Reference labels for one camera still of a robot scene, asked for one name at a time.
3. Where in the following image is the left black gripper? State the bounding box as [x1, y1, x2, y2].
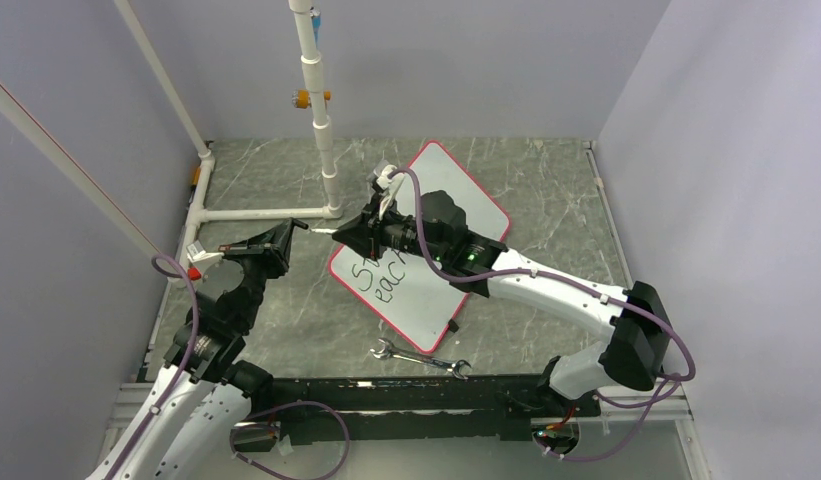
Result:
[218, 218, 294, 330]

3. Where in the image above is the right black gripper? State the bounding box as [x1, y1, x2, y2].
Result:
[332, 193, 448, 264]

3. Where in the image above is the red framed whiteboard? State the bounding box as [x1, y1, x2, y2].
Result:
[328, 141, 511, 354]

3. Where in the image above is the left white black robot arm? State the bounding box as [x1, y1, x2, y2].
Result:
[90, 218, 308, 479]

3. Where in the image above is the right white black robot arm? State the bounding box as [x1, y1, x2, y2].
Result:
[331, 190, 670, 415]

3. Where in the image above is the silver double ended wrench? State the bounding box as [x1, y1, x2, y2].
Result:
[369, 337, 472, 380]

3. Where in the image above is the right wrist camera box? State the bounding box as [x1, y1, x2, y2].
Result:
[371, 160, 405, 220]

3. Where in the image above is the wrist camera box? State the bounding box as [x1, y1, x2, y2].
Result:
[371, 160, 405, 220]
[185, 240, 223, 282]

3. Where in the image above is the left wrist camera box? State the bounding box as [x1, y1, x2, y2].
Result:
[185, 240, 223, 282]

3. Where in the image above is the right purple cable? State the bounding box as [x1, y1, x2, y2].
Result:
[390, 166, 697, 464]

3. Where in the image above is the purple cable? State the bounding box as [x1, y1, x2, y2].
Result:
[390, 166, 697, 464]
[101, 254, 352, 480]

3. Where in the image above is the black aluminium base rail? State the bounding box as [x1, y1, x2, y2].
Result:
[108, 374, 693, 458]

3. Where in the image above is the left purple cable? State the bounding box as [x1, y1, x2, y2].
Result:
[101, 254, 352, 480]

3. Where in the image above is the white pvc pipe frame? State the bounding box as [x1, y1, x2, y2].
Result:
[0, 0, 343, 267]

